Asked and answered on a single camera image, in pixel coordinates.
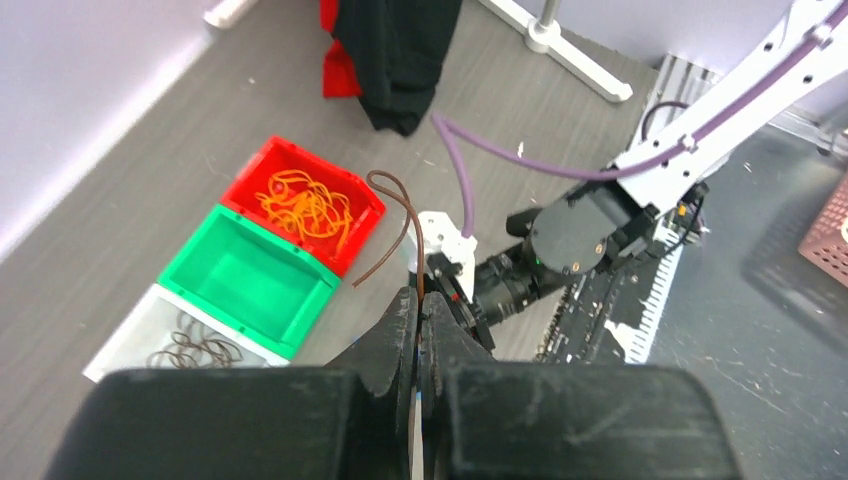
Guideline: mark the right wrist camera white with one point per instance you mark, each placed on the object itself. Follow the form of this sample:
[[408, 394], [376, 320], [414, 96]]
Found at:
[[440, 235]]

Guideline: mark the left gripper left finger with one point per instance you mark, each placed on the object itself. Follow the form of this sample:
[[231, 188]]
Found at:
[[348, 419]]

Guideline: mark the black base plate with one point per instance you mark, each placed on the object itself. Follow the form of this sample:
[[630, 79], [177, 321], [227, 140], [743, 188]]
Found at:
[[594, 319]]

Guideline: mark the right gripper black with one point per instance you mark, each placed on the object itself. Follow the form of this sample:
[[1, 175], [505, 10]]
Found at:
[[478, 298]]

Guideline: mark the white clothes rack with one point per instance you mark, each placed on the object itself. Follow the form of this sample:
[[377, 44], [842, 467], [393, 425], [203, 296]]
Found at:
[[541, 33]]

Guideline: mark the white plastic bin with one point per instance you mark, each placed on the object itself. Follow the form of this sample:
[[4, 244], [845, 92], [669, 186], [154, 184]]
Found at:
[[165, 331]]

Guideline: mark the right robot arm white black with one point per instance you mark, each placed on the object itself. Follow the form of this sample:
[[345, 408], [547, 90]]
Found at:
[[613, 217]]

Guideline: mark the black shirt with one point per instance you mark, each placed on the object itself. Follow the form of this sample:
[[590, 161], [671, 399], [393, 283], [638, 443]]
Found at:
[[398, 49]]

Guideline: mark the white cable duct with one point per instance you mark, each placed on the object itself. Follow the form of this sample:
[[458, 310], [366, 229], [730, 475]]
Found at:
[[659, 278]]

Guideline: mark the red plastic bin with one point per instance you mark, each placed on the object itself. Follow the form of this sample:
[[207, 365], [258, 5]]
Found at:
[[302, 198]]

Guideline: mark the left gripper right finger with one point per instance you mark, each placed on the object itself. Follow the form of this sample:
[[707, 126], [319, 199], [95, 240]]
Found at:
[[490, 419]]

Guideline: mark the green plastic bin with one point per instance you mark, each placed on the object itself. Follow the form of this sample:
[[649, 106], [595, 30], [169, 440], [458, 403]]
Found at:
[[254, 282]]

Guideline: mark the brown perforated crate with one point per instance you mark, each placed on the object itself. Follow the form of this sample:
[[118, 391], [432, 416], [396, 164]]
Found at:
[[825, 243]]

